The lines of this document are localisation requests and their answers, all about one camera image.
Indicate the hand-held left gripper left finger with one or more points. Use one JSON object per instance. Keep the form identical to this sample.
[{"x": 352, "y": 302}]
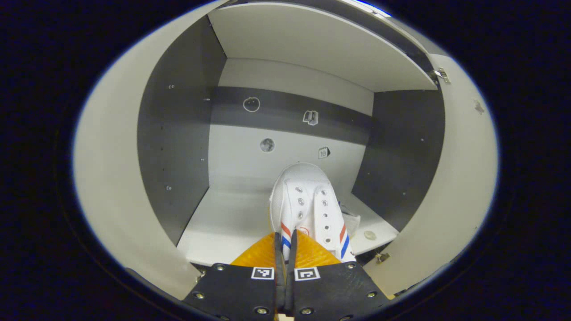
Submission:
[{"x": 236, "y": 290}]

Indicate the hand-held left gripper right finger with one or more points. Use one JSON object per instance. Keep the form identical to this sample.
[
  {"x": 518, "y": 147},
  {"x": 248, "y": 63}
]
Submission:
[{"x": 334, "y": 290}]

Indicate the grey shoe cabinet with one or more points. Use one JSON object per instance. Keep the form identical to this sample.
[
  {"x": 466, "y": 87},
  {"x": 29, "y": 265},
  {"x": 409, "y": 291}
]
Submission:
[{"x": 236, "y": 223}]

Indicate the white striped shoe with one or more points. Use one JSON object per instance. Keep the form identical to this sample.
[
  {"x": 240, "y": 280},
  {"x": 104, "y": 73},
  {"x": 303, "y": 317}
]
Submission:
[
  {"x": 352, "y": 220},
  {"x": 308, "y": 191}
]

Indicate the grey cabinet door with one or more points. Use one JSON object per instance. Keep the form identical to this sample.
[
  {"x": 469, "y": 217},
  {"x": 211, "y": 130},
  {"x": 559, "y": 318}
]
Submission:
[
  {"x": 459, "y": 178},
  {"x": 107, "y": 178}
]

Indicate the small round shelf disc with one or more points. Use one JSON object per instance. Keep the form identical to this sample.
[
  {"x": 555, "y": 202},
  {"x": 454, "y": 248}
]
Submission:
[{"x": 370, "y": 235}]

